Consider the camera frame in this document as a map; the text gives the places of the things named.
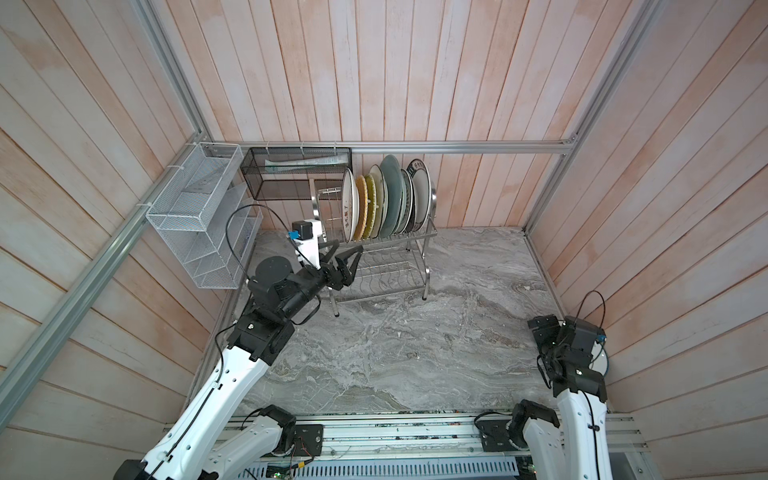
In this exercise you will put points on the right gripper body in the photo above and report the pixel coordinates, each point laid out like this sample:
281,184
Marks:
544,335

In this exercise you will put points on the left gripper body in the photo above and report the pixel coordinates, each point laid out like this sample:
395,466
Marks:
329,277

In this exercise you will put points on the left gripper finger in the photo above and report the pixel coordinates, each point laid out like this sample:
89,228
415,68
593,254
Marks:
331,247
347,264

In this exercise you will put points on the orange woven pattern plate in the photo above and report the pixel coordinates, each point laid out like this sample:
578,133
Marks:
362,192

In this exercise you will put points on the stainless steel dish rack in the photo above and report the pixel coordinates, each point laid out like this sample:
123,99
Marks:
388,266

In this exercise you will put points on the large orange sunburst plate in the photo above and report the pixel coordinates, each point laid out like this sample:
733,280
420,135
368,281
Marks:
350,206

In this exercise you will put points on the cream floral plate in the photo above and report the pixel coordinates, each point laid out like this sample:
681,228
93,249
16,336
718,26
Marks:
380,202

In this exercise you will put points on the large teal plate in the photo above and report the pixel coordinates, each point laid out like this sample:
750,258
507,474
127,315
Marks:
392,176

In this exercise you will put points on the light green flower plate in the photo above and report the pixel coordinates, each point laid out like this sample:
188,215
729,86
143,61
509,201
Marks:
404,206

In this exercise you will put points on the white plate green lettered rim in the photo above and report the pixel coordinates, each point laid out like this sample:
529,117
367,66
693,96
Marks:
422,195

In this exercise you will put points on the yellow woven pattern plate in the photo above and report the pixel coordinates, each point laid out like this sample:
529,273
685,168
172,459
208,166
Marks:
371,206

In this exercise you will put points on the white plate black cloud motif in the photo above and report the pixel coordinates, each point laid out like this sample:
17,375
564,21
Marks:
601,363

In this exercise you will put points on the small orange sunburst plate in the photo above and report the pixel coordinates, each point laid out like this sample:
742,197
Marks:
411,208

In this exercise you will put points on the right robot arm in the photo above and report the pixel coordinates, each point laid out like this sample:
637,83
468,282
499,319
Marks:
569,442

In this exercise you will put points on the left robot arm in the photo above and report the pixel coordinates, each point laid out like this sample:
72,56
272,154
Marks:
277,294

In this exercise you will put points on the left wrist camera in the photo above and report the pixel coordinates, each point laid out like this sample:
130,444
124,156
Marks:
305,235

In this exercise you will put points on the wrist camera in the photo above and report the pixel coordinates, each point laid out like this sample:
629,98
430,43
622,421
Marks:
598,348
305,235

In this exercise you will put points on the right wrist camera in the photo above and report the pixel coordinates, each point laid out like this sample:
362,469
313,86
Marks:
598,348

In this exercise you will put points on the black wire mesh basket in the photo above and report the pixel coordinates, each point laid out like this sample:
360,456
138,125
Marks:
294,173

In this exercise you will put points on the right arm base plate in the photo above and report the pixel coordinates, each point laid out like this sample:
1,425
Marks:
501,435

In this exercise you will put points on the white wire mesh shelf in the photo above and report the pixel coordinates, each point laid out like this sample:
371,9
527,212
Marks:
205,219

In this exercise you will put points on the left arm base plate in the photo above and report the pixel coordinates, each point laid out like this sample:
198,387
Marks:
303,439

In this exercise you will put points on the aluminium frame rail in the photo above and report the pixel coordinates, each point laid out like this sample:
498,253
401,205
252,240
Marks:
559,147

